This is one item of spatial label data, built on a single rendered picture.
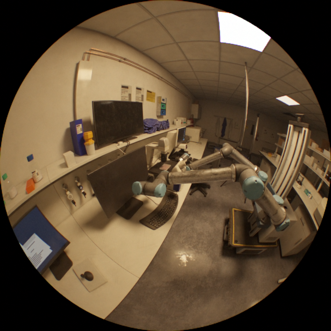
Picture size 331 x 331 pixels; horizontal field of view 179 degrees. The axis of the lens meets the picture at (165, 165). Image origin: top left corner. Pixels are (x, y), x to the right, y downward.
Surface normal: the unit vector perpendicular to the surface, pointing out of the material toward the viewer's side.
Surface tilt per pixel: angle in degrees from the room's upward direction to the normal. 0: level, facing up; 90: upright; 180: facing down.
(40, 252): 86
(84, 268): 10
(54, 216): 90
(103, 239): 0
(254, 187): 87
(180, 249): 0
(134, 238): 0
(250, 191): 87
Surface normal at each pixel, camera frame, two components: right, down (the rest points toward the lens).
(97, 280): 0.17, -0.83
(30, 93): 0.90, 0.22
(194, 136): -0.43, 0.40
